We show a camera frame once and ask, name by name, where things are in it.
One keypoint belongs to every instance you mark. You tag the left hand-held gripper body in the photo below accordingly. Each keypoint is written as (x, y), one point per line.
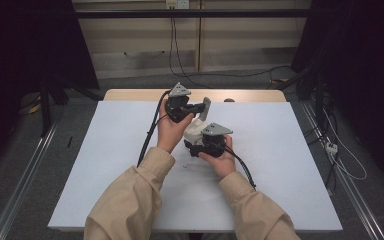
(179, 100)

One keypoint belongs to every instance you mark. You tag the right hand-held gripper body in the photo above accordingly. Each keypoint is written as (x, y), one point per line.
(216, 129)

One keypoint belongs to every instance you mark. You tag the clear jar with white lid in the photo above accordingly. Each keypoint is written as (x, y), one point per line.
(195, 131)

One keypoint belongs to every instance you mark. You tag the person's left hand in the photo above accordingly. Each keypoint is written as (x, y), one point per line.
(170, 133)

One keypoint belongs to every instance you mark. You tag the person's right hand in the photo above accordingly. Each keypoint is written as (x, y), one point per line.
(223, 165)

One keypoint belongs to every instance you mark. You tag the dark round table grommet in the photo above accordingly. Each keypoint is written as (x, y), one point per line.
(229, 100)

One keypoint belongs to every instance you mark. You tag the white table mat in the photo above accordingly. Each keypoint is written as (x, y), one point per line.
(280, 166)

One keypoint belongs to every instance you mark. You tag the black horizontal bar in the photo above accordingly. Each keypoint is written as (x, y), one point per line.
(130, 13)

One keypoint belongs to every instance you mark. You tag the white power strip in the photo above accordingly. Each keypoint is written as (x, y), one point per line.
(331, 148)

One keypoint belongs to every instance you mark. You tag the small black floor stick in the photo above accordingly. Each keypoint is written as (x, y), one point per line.
(69, 141)

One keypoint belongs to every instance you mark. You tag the black metal stand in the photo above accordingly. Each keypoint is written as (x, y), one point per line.
(45, 106)

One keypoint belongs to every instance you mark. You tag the yellow floor tape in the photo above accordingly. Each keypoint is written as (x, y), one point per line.
(35, 107)

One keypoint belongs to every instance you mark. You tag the black curtain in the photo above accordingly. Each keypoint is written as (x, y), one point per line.
(20, 66)
(363, 66)

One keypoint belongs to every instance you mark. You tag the white wall socket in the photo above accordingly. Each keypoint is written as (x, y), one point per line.
(177, 3)

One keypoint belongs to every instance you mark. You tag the aluminium floor rail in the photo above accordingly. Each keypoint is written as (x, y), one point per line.
(350, 193)
(23, 180)

